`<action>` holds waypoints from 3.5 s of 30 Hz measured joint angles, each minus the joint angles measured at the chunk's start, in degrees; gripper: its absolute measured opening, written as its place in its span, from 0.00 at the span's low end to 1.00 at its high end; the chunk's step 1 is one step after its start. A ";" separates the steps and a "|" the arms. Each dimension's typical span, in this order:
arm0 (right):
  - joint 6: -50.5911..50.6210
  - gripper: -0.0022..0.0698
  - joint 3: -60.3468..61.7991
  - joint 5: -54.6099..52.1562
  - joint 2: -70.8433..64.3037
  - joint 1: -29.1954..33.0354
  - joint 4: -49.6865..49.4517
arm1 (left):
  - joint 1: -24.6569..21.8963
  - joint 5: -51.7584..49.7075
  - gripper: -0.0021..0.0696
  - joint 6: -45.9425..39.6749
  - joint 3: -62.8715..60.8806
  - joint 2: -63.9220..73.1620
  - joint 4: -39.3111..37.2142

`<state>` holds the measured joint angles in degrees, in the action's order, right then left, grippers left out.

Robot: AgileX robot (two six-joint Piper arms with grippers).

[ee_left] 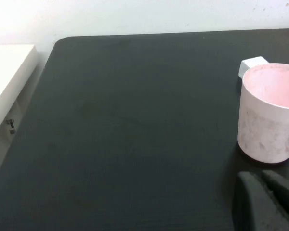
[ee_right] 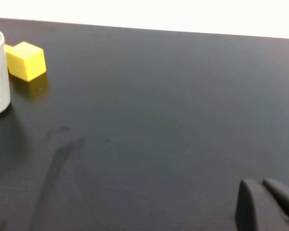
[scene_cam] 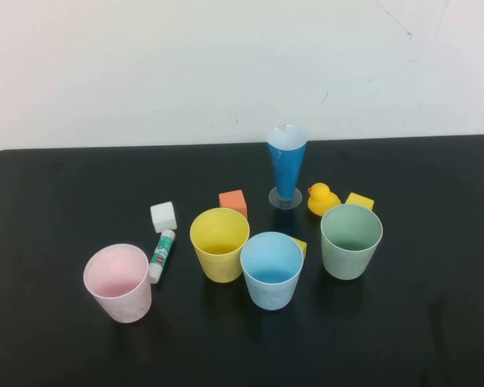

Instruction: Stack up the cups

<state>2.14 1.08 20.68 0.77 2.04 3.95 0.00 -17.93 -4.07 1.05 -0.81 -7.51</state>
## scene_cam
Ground green plastic cup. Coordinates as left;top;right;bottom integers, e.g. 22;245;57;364
319;203;384;281

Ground pink plastic cup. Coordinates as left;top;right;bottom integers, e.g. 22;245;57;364
82;243;153;324

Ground orange foam cube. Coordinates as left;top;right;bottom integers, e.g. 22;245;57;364
219;189;248;221

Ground blue paper cone cup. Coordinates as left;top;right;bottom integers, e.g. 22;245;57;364
265;124;308;210

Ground yellow plastic cup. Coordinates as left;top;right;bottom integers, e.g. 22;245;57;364
189;207;251;284

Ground yellow rubber duck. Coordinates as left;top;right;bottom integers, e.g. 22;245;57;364
307;182;342;218

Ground white foam cube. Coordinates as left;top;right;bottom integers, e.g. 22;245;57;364
149;201;178;235

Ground white green glue stick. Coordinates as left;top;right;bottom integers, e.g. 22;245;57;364
148;228;177;285

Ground light blue plastic cup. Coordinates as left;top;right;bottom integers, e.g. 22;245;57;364
240;231;305;312

